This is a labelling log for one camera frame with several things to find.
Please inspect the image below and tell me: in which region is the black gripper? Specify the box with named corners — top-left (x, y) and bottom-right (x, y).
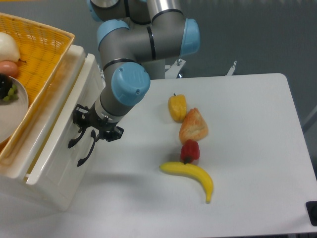
top-left (72, 104), bottom-right (124, 142)

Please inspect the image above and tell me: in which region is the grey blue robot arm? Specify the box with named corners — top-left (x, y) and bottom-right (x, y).
top-left (72, 0), bottom-right (200, 141)

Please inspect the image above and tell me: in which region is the white drawer cabinet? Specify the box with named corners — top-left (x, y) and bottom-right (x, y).
top-left (0, 45), bottom-right (88, 208)

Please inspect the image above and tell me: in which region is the yellow bell pepper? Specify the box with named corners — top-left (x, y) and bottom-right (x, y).
top-left (168, 94), bottom-right (187, 122)

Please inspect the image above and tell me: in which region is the white plate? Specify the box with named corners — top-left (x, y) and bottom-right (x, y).
top-left (0, 77), bottom-right (29, 143)

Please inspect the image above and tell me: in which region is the yellow banana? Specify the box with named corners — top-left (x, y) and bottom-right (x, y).
top-left (159, 162), bottom-right (214, 203)

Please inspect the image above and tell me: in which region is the yellow woven basket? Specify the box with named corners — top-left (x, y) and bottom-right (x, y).
top-left (0, 13), bottom-right (75, 165)

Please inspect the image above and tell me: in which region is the croissant bread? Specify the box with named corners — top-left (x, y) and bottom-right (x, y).
top-left (179, 108), bottom-right (209, 145)

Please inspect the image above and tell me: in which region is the red bell pepper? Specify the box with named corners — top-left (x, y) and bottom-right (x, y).
top-left (180, 139), bottom-right (200, 164)

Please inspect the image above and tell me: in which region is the dark grapes bunch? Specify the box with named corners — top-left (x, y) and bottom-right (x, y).
top-left (0, 73), bottom-right (18, 102)

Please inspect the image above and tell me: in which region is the pink sausage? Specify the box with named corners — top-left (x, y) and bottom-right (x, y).
top-left (0, 61), bottom-right (18, 77)

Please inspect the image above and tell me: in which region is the white pear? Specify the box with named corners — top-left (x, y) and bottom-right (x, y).
top-left (0, 32), bottom-right (26, 62)

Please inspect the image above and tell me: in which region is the black device at edge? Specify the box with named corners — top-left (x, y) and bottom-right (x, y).
top-left (306, 201), bottom-right (317, 227)

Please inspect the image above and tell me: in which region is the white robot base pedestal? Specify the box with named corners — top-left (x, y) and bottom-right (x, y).
top-left (141, 59), bottom-right (165, 80)

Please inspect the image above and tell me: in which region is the white metal frame bracket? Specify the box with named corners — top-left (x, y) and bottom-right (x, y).
top-left (98, 58), bottom-right (238, 81)

